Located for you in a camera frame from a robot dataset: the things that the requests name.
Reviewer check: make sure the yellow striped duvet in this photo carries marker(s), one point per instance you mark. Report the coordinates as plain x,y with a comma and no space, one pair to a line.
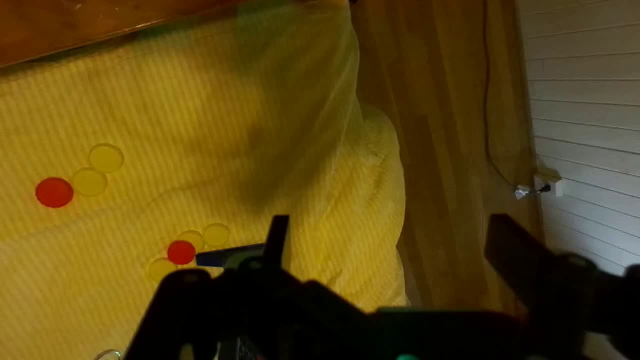
200,132

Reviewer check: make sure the wooden bunk bed frame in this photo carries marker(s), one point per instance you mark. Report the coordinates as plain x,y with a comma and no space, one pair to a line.
66,26

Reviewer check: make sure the red plastic game disc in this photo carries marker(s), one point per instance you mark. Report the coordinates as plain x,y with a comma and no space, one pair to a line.
54,192
181,252

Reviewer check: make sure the white wall power outlet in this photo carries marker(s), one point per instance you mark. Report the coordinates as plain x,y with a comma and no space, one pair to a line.
542,182

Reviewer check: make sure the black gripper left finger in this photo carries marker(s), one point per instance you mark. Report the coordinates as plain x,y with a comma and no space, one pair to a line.
277,241

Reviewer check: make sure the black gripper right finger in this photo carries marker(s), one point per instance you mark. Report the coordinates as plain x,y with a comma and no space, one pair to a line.
512,251

